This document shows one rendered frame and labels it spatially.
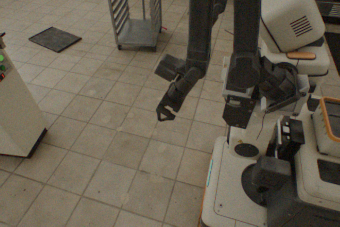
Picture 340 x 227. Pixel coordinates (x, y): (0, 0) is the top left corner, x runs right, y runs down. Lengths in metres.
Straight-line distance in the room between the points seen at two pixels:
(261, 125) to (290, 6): 0.47
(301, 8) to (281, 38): 0.09
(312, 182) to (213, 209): 0.60
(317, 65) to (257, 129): 0.35
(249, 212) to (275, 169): 0.47
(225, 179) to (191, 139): 0.59
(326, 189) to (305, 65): 0.48
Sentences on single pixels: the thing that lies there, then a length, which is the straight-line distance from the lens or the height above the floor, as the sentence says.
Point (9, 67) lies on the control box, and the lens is 1.76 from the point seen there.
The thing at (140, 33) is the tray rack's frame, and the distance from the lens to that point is 3.03.
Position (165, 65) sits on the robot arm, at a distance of 0.66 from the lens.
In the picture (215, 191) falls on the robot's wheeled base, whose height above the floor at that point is 0.28.
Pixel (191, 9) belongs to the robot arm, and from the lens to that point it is 0.55.
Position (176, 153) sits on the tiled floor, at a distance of 1.87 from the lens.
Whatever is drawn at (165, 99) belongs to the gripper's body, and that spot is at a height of 1.08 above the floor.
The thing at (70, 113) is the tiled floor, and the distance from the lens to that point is 2.32.
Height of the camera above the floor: 1.59
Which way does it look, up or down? 46 degrees down
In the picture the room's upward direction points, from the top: straight up
